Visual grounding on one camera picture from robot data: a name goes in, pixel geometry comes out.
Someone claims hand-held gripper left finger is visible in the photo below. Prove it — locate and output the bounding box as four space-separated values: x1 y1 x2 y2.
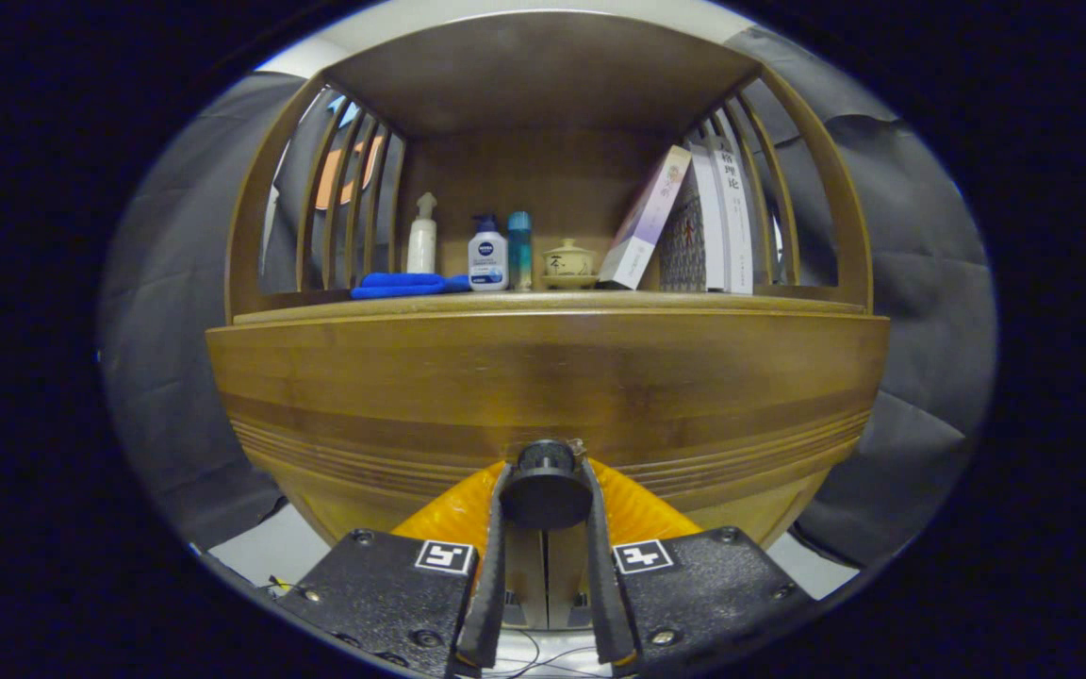
274 460 513 678

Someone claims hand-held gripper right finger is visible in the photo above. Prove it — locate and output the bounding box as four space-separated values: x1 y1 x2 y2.
584 457 813 678

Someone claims wooden cabinet door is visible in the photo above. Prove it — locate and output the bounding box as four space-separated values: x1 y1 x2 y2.
505 528 549 631
548 528 591 628

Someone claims wooden countertop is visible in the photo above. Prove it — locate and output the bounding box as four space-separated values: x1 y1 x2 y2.
232 288 869 326

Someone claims wooden cabinet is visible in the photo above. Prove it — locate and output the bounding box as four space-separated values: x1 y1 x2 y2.
206 9 891 631

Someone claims blue folded cloth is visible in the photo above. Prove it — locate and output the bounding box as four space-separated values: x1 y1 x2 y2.
350 272 473 301

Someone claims white blue-capped lotion bottle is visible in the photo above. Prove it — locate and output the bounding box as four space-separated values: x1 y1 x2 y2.
467 214 510 291

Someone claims beige lidded teacup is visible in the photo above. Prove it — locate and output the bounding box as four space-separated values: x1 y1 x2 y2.
539 239 601 290

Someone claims teal bottle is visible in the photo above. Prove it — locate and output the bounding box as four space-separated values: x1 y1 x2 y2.
507 211 535 291

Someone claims white pump bottle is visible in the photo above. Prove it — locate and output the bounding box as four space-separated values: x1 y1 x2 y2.
406 192 438 275

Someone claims purple white book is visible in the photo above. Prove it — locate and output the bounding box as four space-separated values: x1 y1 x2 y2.
597 144 693 290

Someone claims white book black lettering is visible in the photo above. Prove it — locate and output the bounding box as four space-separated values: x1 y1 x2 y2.
705 132 756 295

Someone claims plain white book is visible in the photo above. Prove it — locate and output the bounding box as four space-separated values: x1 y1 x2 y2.
684 141 728 293

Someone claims black floor cable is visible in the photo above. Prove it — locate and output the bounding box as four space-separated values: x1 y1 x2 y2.
496 630 615 679

